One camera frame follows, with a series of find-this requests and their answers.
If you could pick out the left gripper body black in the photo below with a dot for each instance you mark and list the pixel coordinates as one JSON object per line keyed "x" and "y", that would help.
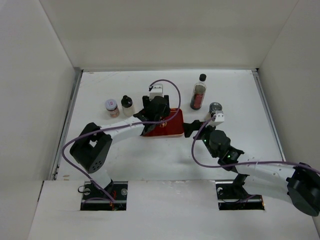
{"x": 147, "y": 101}

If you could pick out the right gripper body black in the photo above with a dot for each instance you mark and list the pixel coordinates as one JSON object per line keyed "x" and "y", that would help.
{"x": 205, "y": 134}

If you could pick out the black cap white bottle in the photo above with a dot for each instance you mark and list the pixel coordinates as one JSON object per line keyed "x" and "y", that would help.
{"x": 127, "y": 106}

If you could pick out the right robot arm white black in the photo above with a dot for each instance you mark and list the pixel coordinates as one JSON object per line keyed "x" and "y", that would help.
{"x": 295, "y": 183}

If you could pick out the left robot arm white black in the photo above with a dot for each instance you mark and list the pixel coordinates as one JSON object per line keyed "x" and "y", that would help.
{"x": 91, "y": 151}

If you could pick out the red rectangular tray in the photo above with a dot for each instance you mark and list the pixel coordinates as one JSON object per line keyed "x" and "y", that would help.
{"x": 172, "y": 127}

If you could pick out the silver lid white shaker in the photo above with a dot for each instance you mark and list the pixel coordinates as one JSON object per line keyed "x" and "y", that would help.
{"x": 213, "y": 108}

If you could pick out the tall dark sauce bottle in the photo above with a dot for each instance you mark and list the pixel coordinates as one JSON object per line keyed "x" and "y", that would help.
{"x": 198, "y": 93}

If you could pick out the white lid paste jar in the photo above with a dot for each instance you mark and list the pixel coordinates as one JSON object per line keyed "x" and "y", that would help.
{"x": 112, "y": 108}

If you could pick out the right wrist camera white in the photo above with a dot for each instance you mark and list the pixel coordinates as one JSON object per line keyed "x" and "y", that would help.
{"x": 219, "y": 118}

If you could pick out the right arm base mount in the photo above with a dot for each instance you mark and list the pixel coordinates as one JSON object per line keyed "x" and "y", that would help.
{"x": 232, "y": 196}

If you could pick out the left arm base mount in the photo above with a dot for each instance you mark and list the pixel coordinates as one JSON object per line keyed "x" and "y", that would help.
{"x": 93, "y": 199}

